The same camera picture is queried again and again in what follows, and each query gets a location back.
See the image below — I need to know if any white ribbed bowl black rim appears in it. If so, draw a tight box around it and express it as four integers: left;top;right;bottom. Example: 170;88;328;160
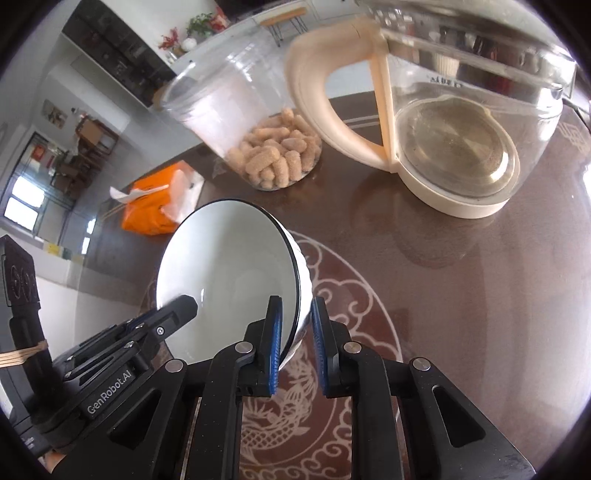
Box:
156;199;312;364

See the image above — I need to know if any orange tissue pack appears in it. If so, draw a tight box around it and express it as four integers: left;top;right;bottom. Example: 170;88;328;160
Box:
109;161;204;236

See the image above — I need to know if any clear plastic snack jar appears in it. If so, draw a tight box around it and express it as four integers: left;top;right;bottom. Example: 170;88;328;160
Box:
161;30;322;191

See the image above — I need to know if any wooden dining chair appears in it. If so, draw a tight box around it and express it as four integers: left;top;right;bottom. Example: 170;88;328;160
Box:
75;115;119;161

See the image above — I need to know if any red flower vase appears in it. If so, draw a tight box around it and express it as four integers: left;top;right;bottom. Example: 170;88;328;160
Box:
158;27;184;60

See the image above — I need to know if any wooden bench stool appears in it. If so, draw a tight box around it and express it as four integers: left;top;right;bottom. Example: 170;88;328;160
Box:
257;6;308;47

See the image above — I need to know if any green potted plant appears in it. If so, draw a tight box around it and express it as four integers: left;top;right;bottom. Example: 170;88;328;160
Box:
186;13;214;39

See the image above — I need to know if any black display cabinet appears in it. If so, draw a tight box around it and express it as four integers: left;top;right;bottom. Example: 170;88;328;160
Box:
62;0;174;107

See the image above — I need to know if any glass kettle cream handle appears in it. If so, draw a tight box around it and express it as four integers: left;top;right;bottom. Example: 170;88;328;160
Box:
284;1;576;219

